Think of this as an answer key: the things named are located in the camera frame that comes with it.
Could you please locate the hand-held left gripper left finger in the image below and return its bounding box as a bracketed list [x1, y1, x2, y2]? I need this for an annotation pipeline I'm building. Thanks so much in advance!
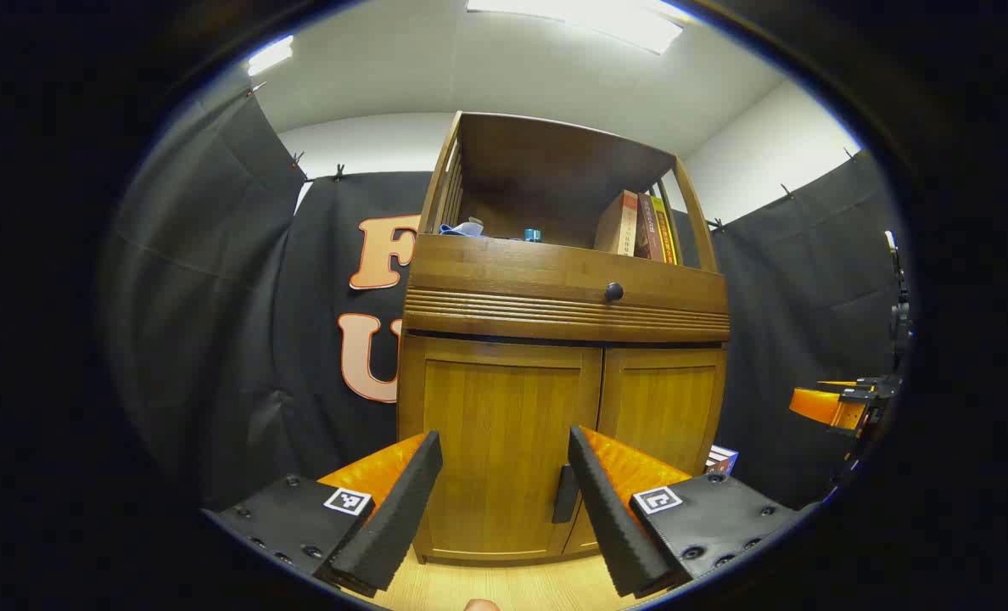
[203, 430, 444, 599]

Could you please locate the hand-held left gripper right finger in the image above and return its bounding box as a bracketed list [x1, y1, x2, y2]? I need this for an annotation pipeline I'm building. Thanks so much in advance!
[567, 425, 810, 599]

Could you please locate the wooden cabinet door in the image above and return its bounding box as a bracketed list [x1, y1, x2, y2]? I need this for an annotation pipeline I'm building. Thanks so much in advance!
[563, 344, 727, 557]
[398, 335, 602, 563]

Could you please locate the wooden double-door shoe cabinet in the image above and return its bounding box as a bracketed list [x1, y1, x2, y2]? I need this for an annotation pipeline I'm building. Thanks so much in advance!
[395, 110, 732, 565]

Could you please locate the wooden cabinet drawer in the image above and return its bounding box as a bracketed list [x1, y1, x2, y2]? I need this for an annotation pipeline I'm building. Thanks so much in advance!
[402, 235, 731, 342]

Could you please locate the yellow book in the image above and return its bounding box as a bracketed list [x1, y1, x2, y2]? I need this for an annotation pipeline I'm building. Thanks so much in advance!
[651, 197, 680, 265]

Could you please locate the maroon book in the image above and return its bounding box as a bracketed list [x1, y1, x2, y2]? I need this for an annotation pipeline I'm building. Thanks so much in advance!
[636, 193, 666, 261]

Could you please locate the tan book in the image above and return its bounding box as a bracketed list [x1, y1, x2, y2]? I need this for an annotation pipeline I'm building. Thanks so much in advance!
[595, 190, 641, 257]

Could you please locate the black backdrop cloth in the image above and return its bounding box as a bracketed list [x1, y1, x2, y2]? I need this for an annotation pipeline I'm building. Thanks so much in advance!
[101, 85, 908, 510]

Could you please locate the large ceiling light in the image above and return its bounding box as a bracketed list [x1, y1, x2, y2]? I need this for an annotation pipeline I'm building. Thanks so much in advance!
[468, 0, 685, 54]

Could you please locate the small ceiling light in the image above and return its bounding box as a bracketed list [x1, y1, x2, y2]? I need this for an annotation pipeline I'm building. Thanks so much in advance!
[247, 36, 294, 76]

